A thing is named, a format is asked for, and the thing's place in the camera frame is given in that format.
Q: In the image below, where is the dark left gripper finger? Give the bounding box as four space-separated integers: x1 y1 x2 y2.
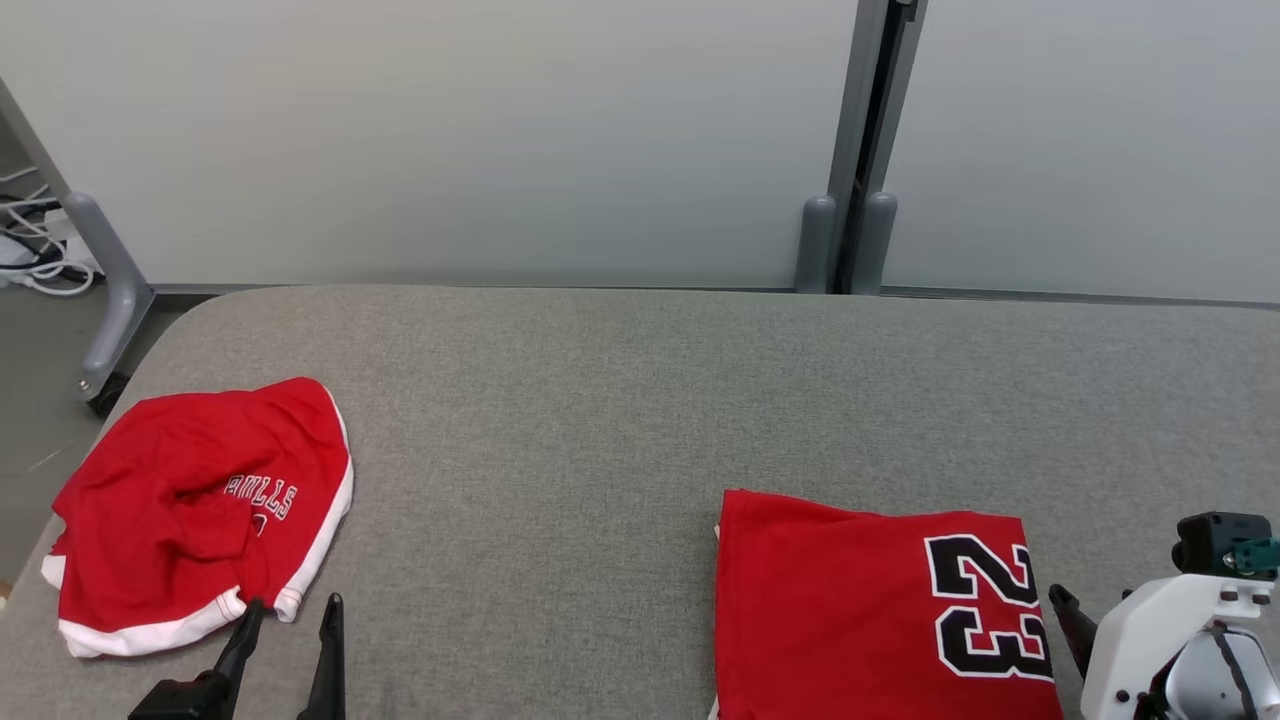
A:
204 598 269 693
297 592 348 720

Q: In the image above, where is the white floor cable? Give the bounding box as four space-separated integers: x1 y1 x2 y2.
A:
0 165 99 299

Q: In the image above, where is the red shorts white trim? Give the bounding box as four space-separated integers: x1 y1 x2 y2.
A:
40 376 355 660

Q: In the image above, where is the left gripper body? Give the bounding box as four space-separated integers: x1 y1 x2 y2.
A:
127 672 233 720

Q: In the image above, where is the grey partition foot post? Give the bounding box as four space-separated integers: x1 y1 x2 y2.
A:
797 195 838 295
852 191 899 295

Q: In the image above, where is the black floor cable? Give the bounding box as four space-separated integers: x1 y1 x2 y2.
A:
0 195 67 284

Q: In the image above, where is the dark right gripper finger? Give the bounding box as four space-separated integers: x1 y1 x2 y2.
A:
1047 584 1102 683

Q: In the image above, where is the grey-framed frosted partition panel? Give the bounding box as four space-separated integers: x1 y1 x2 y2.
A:
0 0 863 293
880 0 1280 306

